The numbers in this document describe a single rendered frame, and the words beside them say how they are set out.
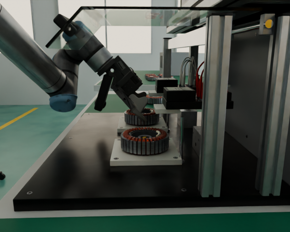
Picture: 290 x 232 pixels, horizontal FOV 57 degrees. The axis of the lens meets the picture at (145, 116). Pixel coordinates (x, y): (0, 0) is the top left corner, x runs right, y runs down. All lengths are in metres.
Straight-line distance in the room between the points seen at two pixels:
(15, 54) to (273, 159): 0.57
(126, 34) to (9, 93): 2.56
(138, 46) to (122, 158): 4.79
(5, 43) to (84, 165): 0.31
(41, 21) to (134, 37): 1.76
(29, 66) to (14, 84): 5.13
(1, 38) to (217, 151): 0.49
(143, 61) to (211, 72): 4.93
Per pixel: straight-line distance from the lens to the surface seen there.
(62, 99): 0.78
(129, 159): 0.57
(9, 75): 5.85
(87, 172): 0.55
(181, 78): 0.85
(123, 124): 0.83
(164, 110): 0.58
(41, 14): 5.62
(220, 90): 0.41
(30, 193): 0.50
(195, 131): 0.65
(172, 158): 0.58
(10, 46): 0.67
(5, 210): 0.52
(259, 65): 0.64
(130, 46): 5.31
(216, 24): 0.41
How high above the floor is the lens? 1.00
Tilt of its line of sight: 13 degrees down
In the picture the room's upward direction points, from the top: straight up
